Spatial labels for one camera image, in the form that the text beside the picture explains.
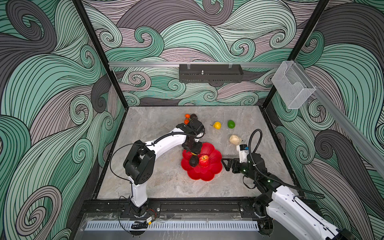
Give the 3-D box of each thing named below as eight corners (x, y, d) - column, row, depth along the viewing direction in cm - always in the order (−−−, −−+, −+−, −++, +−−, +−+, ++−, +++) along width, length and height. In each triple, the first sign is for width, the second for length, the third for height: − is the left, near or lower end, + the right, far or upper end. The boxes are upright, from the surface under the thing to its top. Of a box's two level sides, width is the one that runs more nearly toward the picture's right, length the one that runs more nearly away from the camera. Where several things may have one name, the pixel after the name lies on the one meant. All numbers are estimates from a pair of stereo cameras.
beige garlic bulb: (230, 145, 99) (231, 141, 95) (228, 139, 102) (230, 134, 98) (239, 145, 99) (241, 141, 95) (237, 139, 102) (240, 134, 98)
